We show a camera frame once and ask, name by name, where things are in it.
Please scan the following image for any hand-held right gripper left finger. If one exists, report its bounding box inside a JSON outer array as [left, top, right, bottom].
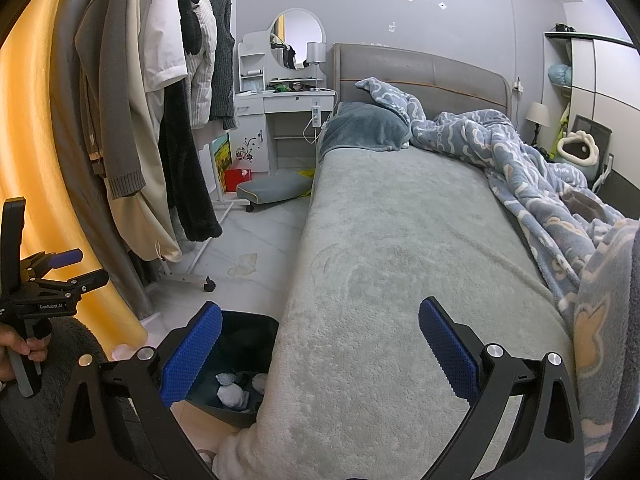
[[55, 301, 223, 480]]

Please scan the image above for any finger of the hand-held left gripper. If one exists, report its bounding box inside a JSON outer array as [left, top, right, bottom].
[[50, 269, 110, 295], [47, 247, 84, 269]]

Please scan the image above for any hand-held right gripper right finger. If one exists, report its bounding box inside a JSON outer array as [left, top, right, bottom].
[[417, 296, 586, 480]]

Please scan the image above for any dark teal trash bin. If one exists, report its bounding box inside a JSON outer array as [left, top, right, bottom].
[[186, 310, 281, 431]]

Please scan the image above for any person's left hand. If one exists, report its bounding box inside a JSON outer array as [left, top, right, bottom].
[[0, 324, 52, 382]]

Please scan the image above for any beige coat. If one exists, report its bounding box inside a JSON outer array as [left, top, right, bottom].
[[107, 95, 183, 263]]

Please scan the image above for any white clothes rack base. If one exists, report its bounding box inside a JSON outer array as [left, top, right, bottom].
[[164, 199, 237, 293]]

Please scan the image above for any grey long coat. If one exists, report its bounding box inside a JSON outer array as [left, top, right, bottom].
[[47, 0, 153, 317]]

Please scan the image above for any translucent plastic scrap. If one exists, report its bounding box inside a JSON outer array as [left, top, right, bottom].
[[227, 252, 259, 277]]

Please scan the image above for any yellow curtain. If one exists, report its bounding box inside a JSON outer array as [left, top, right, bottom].
[[0, 0, 147, 347]]

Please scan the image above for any black fleece coat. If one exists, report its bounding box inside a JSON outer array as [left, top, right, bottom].
[[158, 80, 223, 242]]

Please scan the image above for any grey knit cardigan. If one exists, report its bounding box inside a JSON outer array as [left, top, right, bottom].
[[74, 0, 149, 201]]

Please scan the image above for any red box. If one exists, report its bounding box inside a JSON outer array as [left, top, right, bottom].
[[224, 169, 253, 193]]

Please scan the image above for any blue patterned fleece blanket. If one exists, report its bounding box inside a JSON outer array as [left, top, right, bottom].
[[355, 76, 640, 480]]

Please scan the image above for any grey floor cushion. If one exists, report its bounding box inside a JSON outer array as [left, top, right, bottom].
[[236, 176, 315, 207]]

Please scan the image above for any yellow painting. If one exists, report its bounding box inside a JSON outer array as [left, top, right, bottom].
[[212, 133, 235, 173]]

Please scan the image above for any white puffer jacket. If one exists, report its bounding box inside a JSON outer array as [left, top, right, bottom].
[[186, 2, 219, 129]]

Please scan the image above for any cream pet bed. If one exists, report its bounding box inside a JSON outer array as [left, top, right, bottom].
[[556, 130, 598, 168]]

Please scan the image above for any blue-grey pillow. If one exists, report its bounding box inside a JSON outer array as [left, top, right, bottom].
[[318, 101, 412, 163]]

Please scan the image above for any white dressing table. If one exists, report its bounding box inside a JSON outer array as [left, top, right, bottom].
[[232, 30, 337, 194]]

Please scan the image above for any white shirt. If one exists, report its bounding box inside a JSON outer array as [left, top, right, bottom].
[[144, 0, 189, 94]]

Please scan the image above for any yellow-green cloth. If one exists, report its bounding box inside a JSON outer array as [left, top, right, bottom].
[[556, 104, 572, 160]]

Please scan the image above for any dark grey knit vest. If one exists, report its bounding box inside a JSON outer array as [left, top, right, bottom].
[[206, 0, 241, 132]]

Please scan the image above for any beige bedside lamp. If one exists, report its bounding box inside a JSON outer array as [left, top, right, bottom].
[[525, 101, 551, 146]]

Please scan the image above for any black chair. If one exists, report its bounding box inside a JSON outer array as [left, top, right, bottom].
[[567, 114, 613, 192]]

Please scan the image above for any black hanging garment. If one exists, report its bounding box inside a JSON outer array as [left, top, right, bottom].
[[172, 0, 216, 57]]

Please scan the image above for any grey upholstered headboard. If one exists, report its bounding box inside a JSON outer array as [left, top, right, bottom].
[[332, 43, 512, 126]]

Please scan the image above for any oval mirror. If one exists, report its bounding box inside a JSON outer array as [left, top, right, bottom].
[[270, 8, 325, 72]]

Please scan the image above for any silver table lamp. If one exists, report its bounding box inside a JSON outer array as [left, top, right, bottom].
[[306, 41, 327, 92]]

